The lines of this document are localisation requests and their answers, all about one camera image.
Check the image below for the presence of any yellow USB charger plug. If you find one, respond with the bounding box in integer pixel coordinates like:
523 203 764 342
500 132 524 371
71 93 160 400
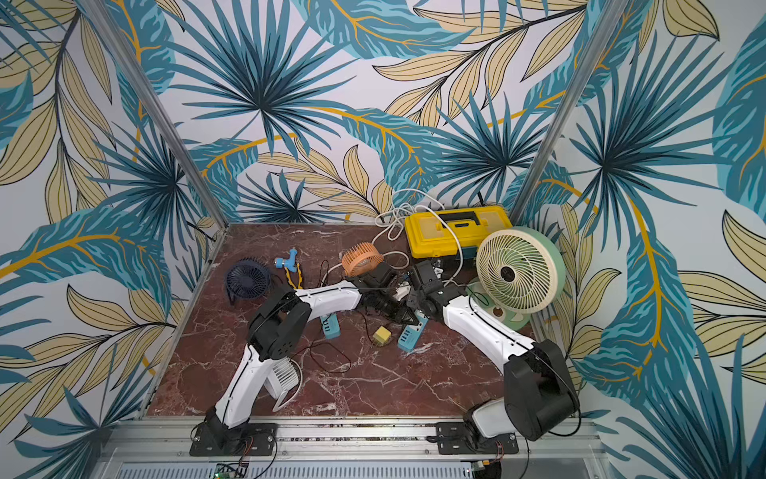
371 327 393 347

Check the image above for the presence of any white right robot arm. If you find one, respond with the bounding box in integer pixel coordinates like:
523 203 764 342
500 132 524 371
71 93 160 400
408 261 580 450

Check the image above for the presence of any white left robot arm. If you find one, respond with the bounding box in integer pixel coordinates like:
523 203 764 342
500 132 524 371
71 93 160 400
191 263 419 455

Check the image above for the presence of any blue handheld fan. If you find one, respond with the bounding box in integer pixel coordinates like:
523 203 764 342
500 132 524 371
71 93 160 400
274 247 298 273

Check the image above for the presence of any green and cream desk fan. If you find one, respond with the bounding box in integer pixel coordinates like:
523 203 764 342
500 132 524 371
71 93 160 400
467 227 567 333

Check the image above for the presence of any navy small desk fan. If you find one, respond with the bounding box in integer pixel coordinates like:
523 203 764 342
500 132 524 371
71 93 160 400
225 257 271 305

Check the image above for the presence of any white small desk fan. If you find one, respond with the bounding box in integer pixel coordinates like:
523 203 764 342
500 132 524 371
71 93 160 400
265 357 303 412

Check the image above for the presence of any yellow and black toolbox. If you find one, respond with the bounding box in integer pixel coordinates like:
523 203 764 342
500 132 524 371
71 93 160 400
405 206 512 259

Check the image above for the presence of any thick white power cable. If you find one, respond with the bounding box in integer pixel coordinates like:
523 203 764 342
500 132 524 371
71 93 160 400
374 188 465 283

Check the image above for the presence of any thin black fan cable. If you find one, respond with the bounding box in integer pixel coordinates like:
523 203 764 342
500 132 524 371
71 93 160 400
292 310 384 376

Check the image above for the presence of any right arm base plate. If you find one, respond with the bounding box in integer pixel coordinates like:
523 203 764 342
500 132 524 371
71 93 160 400
426 421 519 456

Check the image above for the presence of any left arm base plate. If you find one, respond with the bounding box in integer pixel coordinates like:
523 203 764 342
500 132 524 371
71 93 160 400
190 418 278 457

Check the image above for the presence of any aluminium front rail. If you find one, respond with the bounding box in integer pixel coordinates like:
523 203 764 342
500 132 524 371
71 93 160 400
90 416 615 478

